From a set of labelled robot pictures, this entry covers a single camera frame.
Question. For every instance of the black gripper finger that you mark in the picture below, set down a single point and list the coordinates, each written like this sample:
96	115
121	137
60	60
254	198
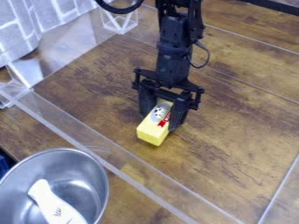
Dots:
148	101
178	114

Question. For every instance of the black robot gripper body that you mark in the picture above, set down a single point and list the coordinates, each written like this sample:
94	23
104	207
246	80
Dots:
169	79

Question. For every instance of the yellow butter block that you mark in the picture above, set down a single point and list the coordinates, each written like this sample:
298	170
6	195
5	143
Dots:
153	129

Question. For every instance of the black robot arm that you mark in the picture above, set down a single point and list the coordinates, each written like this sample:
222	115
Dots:
181	27

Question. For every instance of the clear acrylic barrier panel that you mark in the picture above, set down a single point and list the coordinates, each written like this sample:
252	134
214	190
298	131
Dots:
228	168

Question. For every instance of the silver metal bowl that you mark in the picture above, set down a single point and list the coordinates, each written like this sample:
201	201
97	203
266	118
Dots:
77	178

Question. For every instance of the grey brick pattern curtain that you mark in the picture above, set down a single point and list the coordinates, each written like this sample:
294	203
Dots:
26	19

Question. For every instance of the blue object at edge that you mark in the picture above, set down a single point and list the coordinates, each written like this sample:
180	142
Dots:
5	167

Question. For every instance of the white plastic spatula handle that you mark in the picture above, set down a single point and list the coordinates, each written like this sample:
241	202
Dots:
57	211

